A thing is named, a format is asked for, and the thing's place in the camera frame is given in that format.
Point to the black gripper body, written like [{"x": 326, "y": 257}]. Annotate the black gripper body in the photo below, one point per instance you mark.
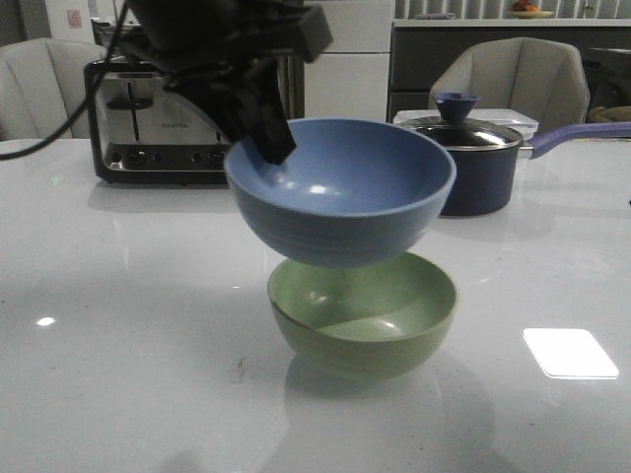
[{"x": 224, "y": 46}]

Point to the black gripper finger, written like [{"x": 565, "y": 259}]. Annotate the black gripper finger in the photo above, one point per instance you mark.
[{"x": 248, "y": 104}]

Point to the blue bowl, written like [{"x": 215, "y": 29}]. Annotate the blue bowl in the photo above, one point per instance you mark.
[{"x": 353, "y": 192}]

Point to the green bowl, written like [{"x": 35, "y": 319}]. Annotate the green bowl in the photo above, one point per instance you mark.
[{"x": 369, "y": 323}]

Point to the white refrigerator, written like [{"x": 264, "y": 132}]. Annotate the white refrigerator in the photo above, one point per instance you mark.
[{"x": 350, "y": 79}]

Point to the black and chrome toaster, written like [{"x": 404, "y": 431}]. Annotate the black and chrome toaster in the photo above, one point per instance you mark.
[{"x": 142, "y": 134}]

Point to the left beige armchair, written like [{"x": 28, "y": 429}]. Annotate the left beige armchair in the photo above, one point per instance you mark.
[{"x": 42, "y": 84}]

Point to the beige armchair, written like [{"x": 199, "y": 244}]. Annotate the beige armchair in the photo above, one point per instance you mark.
[
  {"x": 42, "y": 84},
  {"x": 542, "y": 79}
]

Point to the grey counter cabinet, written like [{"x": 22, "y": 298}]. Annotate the grey counter cabinet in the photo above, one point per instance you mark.
[{"x": 422, "y": 50}]

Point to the glass lid with blue knob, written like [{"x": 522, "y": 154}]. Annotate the glass lid with blue knob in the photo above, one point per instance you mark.
[{"x": 456, "y": 131}]

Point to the dark blue saucepan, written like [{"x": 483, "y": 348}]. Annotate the dark blue saucepan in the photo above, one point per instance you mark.
[{"x": 484, "y": 179}]

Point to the clear plastic container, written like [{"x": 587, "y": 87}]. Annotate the clear plastic container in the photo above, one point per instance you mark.
[{"x": 499, "y": 116}]

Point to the plate of fruit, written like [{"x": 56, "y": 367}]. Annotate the plate of fruit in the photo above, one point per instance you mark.
[{"x": 526, "y": 10}]

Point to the right beige armchair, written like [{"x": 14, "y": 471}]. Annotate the right beige armchair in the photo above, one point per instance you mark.
[{"x": 542, "y": 79}]

